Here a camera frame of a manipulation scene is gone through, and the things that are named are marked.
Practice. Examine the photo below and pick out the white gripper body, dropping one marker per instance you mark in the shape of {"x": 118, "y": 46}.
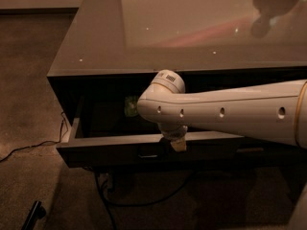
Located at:
{"x": 173, "y": 132}

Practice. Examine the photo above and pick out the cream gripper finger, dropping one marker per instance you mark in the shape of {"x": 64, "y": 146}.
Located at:
{"x": 179, "y": 144}

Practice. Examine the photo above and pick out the grey drawer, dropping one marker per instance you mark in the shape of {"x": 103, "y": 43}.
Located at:
{"x": 104, "y": 137}

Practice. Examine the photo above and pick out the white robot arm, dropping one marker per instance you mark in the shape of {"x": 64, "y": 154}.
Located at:
{"x": 275, "y": 112}

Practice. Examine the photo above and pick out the grey cabinet with glass top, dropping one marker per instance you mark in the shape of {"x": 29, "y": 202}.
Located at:
{"x": 114, "y": 49}

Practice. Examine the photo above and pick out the green snack bag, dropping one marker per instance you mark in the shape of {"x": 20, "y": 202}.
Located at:
{"x": 130, "y": 108}

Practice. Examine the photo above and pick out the black object on floor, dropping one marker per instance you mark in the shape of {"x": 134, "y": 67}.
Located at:
{"x": 37, "y": 212}

